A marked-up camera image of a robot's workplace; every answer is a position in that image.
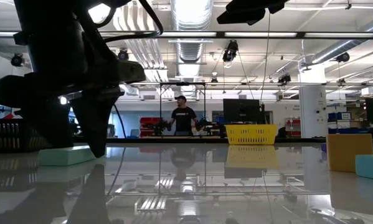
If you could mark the black table frame rail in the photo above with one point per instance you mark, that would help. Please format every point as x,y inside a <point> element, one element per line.
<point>173,140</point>

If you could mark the black overhead frame beam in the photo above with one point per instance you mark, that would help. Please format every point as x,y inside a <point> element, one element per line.
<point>220,35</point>

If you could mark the black plastic basket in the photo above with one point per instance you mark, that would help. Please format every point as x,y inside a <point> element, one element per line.
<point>2,133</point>

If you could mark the green foam block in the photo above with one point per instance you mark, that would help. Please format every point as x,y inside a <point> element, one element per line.
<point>64,157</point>

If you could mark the yellow plastic basket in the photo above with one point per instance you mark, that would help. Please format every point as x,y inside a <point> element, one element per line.
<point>251,134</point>

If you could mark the large orange foam block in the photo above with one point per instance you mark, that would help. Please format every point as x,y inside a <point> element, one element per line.
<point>348,152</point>

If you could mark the red storage bins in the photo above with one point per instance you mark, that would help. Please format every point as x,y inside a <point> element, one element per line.
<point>149,124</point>
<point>293,127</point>

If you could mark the person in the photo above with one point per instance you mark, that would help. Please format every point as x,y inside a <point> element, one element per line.
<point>183,119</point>

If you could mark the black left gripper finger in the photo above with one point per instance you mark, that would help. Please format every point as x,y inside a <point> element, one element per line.
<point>49,124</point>
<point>96,124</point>

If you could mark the silver ceiling duct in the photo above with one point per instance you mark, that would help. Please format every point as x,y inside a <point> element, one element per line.
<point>190,53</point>

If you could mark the teal foam block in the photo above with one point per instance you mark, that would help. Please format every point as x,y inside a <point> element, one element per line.
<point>371,168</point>

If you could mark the white round pillar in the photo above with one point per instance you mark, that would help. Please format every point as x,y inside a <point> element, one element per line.
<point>312,105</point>

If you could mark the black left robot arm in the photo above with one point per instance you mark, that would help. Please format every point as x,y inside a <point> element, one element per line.
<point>49,15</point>

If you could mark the blue storage bins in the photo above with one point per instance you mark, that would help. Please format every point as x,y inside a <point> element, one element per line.
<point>338,119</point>

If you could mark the black ceiling spotlight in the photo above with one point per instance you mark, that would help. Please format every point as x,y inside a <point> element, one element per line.
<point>123,56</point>
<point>284,79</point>
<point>230,51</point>
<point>342,57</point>
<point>17,60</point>

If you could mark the purple foam block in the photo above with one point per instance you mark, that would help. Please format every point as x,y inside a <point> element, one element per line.
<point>324,147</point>

